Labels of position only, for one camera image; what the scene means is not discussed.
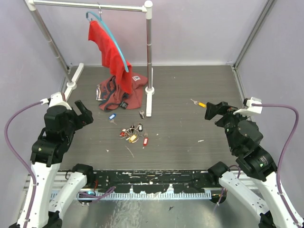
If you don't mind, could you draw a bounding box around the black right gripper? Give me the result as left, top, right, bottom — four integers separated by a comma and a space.
204, 100, 251, 152

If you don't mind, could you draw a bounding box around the key with yellow tag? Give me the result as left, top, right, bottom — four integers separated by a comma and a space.
190, 99, 207, 108

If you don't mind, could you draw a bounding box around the keyring with tagged keys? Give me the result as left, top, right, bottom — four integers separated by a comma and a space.
119, 123, 149, 147

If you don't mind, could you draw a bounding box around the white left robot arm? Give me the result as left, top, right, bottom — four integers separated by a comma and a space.
4, 100, 95, 228

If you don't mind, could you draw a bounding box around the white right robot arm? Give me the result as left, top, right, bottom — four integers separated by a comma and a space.
205, 97, 304, 228

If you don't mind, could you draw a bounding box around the dark red crumpled shirt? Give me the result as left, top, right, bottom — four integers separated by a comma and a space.
96, 73, 148, 112

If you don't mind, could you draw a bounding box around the key with blue tag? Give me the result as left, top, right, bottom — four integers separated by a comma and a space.
109, 114, 116, 125

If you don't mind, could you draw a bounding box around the bright red shirt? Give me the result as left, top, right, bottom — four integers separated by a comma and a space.
88, 20, 133, 94

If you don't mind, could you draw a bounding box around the teal clothes hanger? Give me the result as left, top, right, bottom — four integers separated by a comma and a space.
85, 11, 129, 73

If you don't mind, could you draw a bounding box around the silver white clothes rack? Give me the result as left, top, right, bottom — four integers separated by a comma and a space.
25, 0, 154, 117

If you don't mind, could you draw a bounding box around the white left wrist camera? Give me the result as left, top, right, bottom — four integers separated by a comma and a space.
40, 92, 72, 110

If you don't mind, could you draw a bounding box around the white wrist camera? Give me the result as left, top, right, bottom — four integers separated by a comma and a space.
40, 92, 72, 110
233, 97, 262, 117

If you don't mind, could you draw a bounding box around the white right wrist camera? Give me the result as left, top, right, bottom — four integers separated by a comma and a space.
233, 97, 262, 117

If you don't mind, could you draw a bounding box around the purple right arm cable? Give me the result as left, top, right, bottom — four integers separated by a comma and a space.
251, 103, 300, 226

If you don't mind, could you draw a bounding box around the grey slotted cable duct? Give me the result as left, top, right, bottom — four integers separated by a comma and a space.
51, 190, 212, 200

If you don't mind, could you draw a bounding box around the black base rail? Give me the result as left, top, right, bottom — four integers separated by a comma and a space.
85, 170, 220, 194

